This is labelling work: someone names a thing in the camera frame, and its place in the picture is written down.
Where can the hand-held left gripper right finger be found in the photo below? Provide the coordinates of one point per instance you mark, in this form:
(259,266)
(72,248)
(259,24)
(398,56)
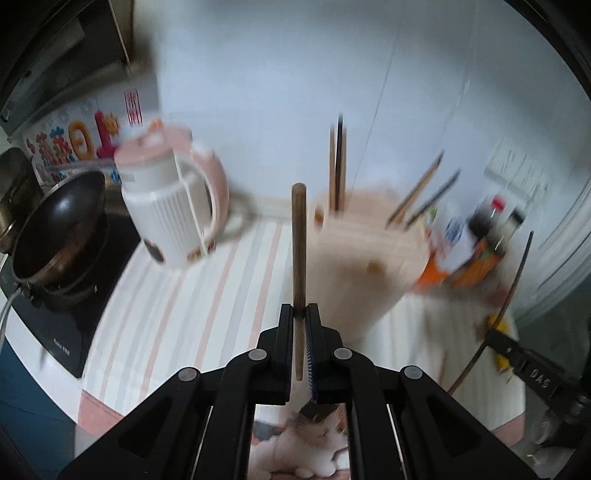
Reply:
(315,355)

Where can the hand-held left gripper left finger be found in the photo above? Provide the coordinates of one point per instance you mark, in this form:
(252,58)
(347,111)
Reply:
(287,337)

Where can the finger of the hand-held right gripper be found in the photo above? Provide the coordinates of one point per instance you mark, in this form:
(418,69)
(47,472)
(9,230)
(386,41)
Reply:
(521,364)

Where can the dark chopstick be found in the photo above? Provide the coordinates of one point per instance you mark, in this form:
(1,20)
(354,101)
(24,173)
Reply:
(340,166)
(519,277)
(434,196)

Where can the light wooden chopstick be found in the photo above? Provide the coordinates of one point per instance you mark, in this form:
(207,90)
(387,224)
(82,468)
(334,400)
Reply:
(298,240)
(418,187)

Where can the beige round utensil holder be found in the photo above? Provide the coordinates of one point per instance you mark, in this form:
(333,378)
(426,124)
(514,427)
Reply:
(360,258)

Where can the striped cat print tablecloth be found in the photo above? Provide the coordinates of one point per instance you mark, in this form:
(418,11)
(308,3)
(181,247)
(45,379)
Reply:
(184,300)

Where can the dark soy sauce bottle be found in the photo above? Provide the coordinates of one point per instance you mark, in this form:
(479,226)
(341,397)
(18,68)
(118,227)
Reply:
(485,249)

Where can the orange packet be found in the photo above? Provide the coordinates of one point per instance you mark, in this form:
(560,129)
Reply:
(431,277)

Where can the white packet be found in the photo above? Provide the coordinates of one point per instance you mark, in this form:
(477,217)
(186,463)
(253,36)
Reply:
(457,235)

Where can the pink white electric kettle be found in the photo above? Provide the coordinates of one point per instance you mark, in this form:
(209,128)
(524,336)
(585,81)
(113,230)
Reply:
(157,207)

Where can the black induction cooktop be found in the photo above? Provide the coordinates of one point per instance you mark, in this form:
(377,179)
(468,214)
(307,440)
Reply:
(60,323)

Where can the black frying pan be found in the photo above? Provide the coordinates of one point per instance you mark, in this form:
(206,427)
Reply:
(55,221)

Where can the blue cabinet front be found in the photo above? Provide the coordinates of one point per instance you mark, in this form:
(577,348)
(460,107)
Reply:
(27,406)

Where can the metal pot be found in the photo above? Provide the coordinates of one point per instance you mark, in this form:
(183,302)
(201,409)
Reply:
(16,184)

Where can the wooden cabinet panel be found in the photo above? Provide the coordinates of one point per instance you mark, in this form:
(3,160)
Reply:
(122,37)

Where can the range hood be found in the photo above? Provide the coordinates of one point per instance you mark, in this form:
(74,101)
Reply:
(46,46)

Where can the white wall socket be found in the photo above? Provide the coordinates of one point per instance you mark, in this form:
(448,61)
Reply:
(525,173)
(501,159)
(543,185)

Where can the red stamped wall label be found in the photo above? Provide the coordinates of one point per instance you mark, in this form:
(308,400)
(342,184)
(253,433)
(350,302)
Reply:
(133,107)

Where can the colourful wall sticker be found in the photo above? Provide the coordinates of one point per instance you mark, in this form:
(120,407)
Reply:
(78,143)

